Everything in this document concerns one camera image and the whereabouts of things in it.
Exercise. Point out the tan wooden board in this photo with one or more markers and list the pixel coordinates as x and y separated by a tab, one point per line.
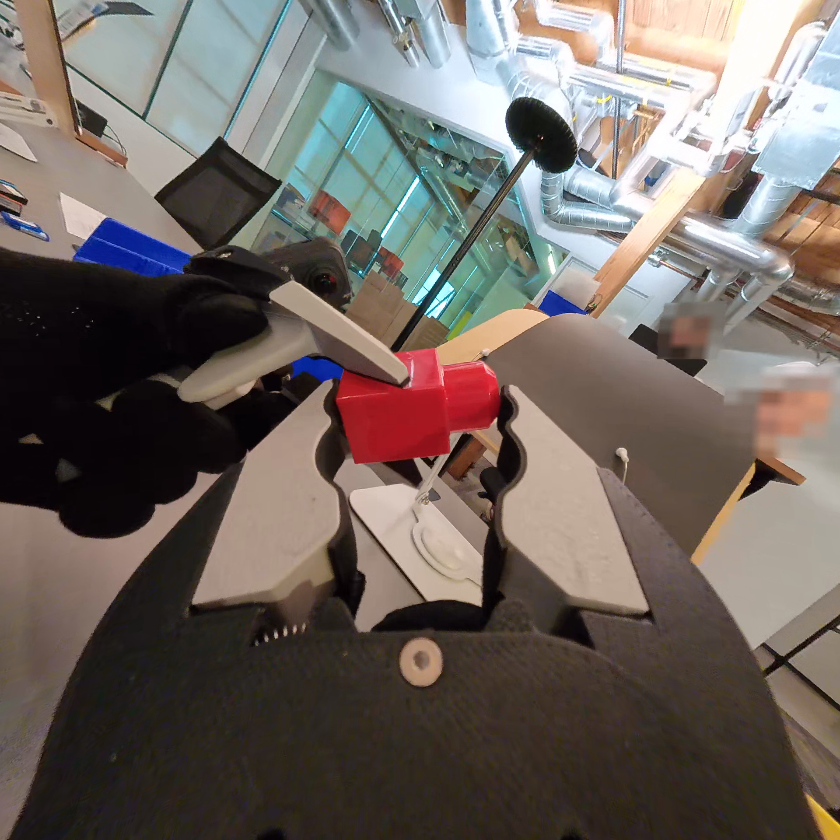
49	59

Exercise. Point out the blue plastic bin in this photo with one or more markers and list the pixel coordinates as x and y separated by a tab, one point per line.
124	249

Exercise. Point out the cardboard box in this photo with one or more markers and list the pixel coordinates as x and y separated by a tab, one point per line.
387	308

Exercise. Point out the black round-base floor stand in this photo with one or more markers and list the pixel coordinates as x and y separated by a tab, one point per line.
541	131

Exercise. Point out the black office chair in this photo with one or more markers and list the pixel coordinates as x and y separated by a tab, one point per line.
216	190

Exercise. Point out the blue flat card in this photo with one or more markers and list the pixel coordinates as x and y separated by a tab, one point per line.
23	226

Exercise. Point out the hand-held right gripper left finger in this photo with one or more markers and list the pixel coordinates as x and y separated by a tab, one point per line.
275	512

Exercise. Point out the wooden pillar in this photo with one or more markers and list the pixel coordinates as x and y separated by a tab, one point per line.
649	236

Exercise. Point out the person's left hand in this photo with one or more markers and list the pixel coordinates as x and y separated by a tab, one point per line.
98	341

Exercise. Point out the small red object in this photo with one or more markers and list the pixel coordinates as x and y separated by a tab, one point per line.
400	413

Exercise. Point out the small blue bin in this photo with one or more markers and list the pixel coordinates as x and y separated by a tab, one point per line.
564	303

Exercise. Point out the silver spiral air duct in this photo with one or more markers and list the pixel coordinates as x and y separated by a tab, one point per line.
584	210

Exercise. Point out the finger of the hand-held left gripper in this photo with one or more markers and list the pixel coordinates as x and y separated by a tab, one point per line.
341	334

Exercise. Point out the red tool case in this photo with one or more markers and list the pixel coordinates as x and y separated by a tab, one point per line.
392	266
328	210

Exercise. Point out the wooden edge desk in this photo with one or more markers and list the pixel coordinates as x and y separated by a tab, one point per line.
781	469

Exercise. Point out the silver rectangular air duct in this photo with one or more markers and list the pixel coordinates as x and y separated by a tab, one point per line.
800	124

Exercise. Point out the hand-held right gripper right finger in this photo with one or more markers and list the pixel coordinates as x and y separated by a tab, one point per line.
564	525

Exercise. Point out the white paper sheet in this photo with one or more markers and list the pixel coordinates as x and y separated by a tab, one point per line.
82	216
16	141

